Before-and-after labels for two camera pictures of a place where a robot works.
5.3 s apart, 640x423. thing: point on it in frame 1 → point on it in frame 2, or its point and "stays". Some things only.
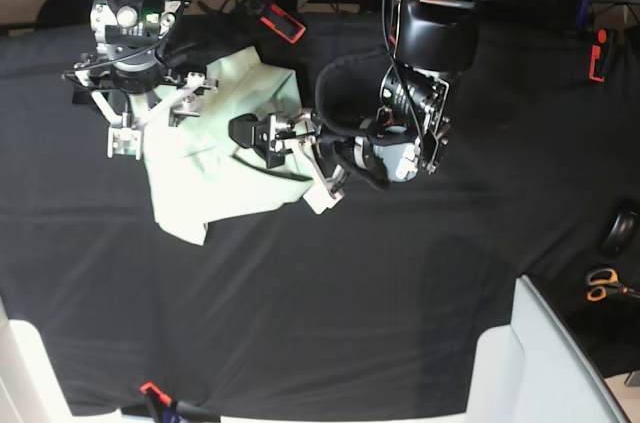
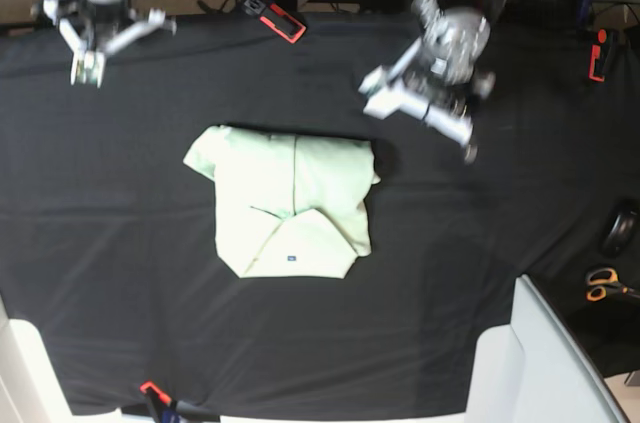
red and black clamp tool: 276,18 stays
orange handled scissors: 603,278 stays
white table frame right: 535,370 stays
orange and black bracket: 601,54 stays
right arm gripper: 398,161 → 456,39
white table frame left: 30,391 stays
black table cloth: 378,304 stays
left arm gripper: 138,75 → 102,0
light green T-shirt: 198,171 → 287,204
